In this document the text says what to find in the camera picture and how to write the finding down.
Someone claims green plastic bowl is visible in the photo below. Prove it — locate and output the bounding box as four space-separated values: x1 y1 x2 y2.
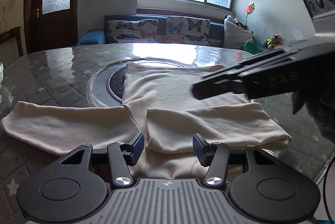
243 41 258 55

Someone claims colourful pinwheel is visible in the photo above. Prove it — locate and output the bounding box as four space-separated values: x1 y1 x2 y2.
245 0 255 28

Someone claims black cable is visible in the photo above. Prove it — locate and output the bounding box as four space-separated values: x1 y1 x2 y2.
323 161 335 220

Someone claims black and white plush toy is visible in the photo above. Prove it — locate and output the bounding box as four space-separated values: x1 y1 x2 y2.
224 15 248 29

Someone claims person's right hand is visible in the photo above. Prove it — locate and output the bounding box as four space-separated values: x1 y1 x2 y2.
292 75 335 141

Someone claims round black induction cooker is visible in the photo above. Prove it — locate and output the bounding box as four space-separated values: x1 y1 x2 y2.
88 56 207 108

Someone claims plain white cushion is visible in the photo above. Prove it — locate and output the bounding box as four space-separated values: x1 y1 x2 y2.
223 20 254 49

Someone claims cream long-sleeved garment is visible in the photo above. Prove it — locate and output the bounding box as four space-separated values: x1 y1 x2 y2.
0 62 292 180

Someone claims plush bear in green vest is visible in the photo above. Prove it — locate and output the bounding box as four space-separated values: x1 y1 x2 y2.
262 34 284 49

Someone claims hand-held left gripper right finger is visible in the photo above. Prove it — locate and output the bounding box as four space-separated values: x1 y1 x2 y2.
192 133 278 187

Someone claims dark wooden glass-panel door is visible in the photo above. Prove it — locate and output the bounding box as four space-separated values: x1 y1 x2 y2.
23 0 83 53

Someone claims dark wooden side table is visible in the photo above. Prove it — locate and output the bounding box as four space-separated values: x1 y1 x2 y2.
0 26 24 69

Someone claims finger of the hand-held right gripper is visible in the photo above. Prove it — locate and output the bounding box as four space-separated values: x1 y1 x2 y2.
203 47 300 82
192 77 248 101

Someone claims blue sofa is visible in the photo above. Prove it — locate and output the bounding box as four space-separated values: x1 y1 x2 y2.
77 14 270 50

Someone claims butterfly print cushion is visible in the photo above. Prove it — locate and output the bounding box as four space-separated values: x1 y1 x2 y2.
105 19 159 44
166 16 210 46

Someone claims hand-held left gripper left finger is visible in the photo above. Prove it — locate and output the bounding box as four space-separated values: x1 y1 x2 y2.
60 132 145 187

